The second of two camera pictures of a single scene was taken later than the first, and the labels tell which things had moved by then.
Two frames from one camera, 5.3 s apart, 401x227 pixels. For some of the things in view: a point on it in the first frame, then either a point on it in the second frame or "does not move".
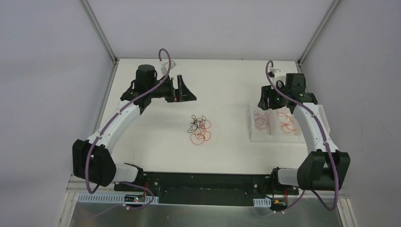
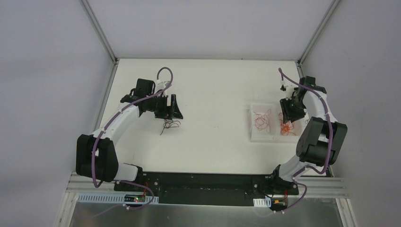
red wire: [262, 121] does not move
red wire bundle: [199, 126] to [286, 127]
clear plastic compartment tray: [279, 126] does not move
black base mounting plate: [206, 188] does not move
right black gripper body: [265, 100] to [290, 110]
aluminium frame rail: [343, 193] does not move
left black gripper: [177, 89] to [169, 106]
